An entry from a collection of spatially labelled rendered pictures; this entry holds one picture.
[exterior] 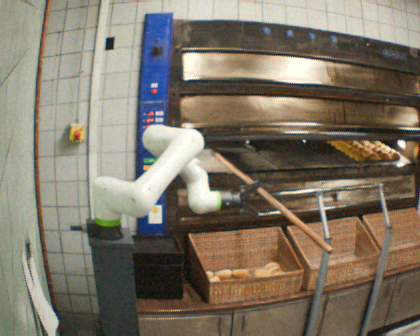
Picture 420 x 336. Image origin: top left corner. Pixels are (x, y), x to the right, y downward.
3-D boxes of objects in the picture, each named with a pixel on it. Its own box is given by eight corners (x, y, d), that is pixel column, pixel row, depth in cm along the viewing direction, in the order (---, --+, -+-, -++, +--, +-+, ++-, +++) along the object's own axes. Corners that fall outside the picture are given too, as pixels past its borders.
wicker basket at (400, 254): (355, 251, 430) (361, 214, 423) (409, 239, 443) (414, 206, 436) (380, 273, 384) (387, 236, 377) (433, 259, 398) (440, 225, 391)
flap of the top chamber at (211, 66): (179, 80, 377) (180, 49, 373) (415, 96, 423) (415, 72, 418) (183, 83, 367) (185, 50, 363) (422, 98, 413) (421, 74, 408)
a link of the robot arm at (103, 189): (115, 230, 270) (113, 185, 266) (88, 221, 278) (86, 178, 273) (132, 222, 281) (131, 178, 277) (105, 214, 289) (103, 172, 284)
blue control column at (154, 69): (107, 248, 586) (113, 14, 532) (123, 249, 590) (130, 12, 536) (148, 344, 406) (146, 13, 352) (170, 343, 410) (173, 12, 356)
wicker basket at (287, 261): (186, 274, 399) (186, 232, 392) (275, 265, 414) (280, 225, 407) (207, 305, 354) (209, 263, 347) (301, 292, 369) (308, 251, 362)
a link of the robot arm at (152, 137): (157, 147, 295) (167, 121, 299) (134, 143, 301) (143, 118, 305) (176, 165, 310) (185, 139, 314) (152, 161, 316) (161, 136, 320)
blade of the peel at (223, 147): (255, 152, 445) (255, 147, 444) (168, 155, 430) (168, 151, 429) (237, 139, 478) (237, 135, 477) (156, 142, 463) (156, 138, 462)
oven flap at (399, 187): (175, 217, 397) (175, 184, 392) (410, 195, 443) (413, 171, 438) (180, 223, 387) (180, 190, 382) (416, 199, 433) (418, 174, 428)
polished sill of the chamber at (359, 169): (175, 180, 391) (175, 173, 390) (413, 167, 437) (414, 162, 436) (177, 183, 386) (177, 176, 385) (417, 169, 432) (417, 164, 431)
